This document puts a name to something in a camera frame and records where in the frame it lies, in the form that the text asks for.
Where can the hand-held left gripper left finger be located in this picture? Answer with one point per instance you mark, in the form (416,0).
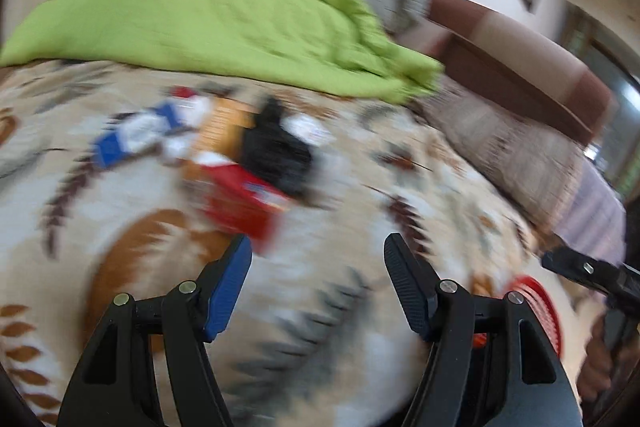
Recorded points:
(227,287)

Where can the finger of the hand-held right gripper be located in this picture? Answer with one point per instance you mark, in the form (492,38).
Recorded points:
(580,267)

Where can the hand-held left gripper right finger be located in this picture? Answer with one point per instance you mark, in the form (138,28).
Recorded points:
(407,287)

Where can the blue and white carton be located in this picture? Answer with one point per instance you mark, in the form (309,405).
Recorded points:
(130,137)

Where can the person's right hand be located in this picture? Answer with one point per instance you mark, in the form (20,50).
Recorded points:
(597,362)

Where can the red ribbed plastic container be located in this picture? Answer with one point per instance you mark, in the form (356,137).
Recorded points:
(542,307)

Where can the lilac cloth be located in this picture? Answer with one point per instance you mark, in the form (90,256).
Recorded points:
(595,212)

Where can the red carton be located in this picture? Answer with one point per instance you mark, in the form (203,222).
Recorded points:
(240,207)

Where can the leaf-printed blanket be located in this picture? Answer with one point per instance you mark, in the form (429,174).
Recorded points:
(325,232)

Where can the black plastic bag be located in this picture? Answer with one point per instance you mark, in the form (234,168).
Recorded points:
(275,157)

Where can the striped bed sheet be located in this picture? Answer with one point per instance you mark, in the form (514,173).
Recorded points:
(500,147)

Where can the orange carton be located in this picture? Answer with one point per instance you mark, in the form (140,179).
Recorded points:
(222,127)

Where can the glass door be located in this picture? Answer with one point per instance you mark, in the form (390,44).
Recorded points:
(600,82)

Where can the brown wooden headboard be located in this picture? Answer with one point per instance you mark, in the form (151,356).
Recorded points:
(515,52)

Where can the green quilt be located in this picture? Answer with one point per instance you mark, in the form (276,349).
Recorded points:
(200,7)

